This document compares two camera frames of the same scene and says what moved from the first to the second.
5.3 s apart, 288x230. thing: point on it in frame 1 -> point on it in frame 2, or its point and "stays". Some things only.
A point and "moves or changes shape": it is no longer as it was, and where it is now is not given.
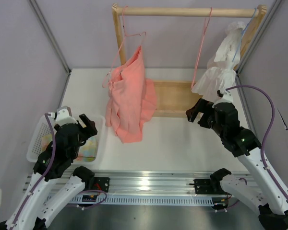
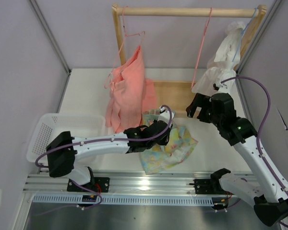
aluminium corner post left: x=54 y=41 stays
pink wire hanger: x=206 y=24 stays
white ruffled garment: x=219 y=74 stays
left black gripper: x=90 y=127 -> x=164 y=141
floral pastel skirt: x=87 y=152 moves or changes shape
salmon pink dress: x=132 y=97 stays
